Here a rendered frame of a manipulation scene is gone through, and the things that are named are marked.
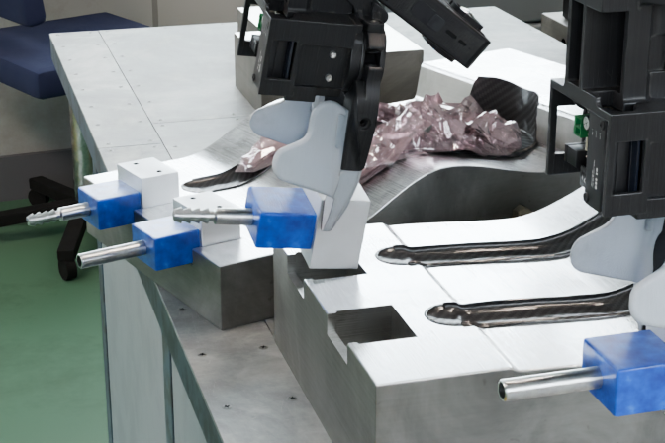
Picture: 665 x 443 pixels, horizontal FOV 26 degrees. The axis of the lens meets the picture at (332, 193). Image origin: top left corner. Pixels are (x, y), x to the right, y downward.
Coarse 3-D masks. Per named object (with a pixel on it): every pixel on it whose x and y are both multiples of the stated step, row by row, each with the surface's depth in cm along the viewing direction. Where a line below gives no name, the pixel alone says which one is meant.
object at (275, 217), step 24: (264, 192) 101; (288, 192) 101; (312, 192) 100; (360, 192) 100; (192, 216) 98; (216, 216) 99; (240, 216) 99; (264, 216) 98; (288, 216) 98; (312, 216) 99; (360, 216) 99; (264, 240) 99; (288, 240) 99; (312, 240) 100; (336, 240) 100; (360, 240) 100; (312, 264) 100; (336, 264) 101
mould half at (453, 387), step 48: (576, 192) 114; (384, 240) 107; (432, 240) 108; (480, 240) 109; (288, 288) 105; (336, 288) 99; (384, 288) 99; (432, 288) 99; (480, 288) 100; (528, 288) 100; (576, 288) 100; (288, 336) 106; (432, 336) 91; (480, 336) 91; (528, 336) 92; (576, 336) 93; (336, 384) 94; (384, 384) 85; (432, 384) 86; (480, 384) 87; (336, 432) 95; (384, 432) 86; (432, 432) 87; (480, 432) 88; (528, 432) 89; (576, 432) 90; (624, 432) 91
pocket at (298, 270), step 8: (288, 256) 104; (296, 256) 105; (288, 264) 105; (296, 264) 105; (304, 264) 105; (288, 272) 105; (296, 272) 105; (304, 272) 106; (312, 272) 106; (320, 272) 106; (328, 272) 106; (336, 272) 106; (344, 272) 106; (352, 272) 105; (360, 272) 103; (296, 280) 104
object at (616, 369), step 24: (600, 336) 78; (624, 336) 78; (648, 336) 78; (600, 360) 76; (624, 360) 76; (648, 360) 76; (504, 384) 75; (528, 384) 75; (552, 384) 76; (576, 384) 76; (600, 384) 76; (624, 384) 75; (648, 384) 75; (624, 408) 75; (648, 408) 76
